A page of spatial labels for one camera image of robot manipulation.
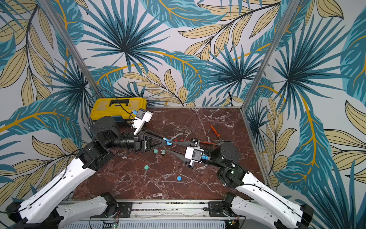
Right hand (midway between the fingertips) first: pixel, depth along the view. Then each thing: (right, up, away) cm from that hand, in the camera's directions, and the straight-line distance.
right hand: (169, 142), depth 49 cm
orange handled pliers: (+29, -2, +54) cm, 62 cm away
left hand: (-2, -1, 0) cm, 2 cm away
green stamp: (-8, -13, +43) cm, 45 cm away
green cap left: (-18, -21, +39) cm, 48 cm away
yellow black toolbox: (-39, +16, +49) cm, 64 cm away
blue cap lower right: (+2, -26, +35) cm, 44 cm away
